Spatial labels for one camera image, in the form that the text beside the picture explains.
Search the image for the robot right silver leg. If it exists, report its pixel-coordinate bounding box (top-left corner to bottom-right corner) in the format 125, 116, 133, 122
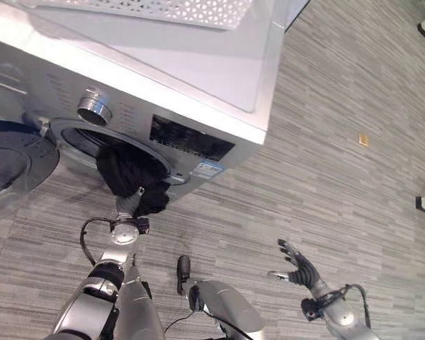
186, 278, 266, 340

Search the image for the blue white energy label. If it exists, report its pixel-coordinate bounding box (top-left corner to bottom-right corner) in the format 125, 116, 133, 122
191, 159, 223, 181

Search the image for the round washer door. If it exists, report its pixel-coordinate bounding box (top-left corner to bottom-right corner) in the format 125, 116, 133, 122
0, 119, 62, 203

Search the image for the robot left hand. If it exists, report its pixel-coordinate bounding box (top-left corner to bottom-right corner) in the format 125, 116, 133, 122
114, 187, 145, 221

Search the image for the robot left silver leg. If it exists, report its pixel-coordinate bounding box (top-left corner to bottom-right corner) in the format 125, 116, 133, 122
115, 253, 166, 340

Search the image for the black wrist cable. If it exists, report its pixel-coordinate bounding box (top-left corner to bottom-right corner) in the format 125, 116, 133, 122
325, 283, 372, 329
79, 217, 118, 267

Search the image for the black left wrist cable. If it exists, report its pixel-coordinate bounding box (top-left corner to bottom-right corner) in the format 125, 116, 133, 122
79, 217, 118, 267

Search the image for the thin black leg cable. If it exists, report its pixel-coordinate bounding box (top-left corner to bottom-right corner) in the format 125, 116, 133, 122
164, 293, 256, 340

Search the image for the white perforated laundry basket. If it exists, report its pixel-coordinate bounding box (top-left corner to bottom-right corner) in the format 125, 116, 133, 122
30, 0, 255, 31

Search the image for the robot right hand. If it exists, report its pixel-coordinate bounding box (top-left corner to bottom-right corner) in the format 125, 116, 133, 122
267, 238, 327, 295

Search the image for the washer detergent drawer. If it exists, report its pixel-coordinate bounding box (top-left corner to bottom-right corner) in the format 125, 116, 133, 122
0, 64, 30, 95

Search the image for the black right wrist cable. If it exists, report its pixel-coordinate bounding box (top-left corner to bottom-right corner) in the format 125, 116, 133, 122
325, 283, 372, 329

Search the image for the robot silver leg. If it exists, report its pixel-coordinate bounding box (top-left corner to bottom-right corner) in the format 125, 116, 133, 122
186, 278, 266, 340
115, 253, 166, 340

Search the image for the black laundry garment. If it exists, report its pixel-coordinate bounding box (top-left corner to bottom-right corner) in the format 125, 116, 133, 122
96, 140, 171, 217

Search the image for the black washer display panel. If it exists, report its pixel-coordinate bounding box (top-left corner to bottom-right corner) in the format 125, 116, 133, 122
149, 114, 236, 162

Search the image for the chrome washer dial knob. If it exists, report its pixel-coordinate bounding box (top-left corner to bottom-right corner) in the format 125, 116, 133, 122
76, 89, 113, 126

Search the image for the robot dark foot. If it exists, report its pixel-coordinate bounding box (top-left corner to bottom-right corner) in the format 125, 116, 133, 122
176, 255, 192, 296

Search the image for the silver front-load washing machine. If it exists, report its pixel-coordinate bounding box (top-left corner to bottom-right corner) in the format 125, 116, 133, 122
0, 0, 312, 227

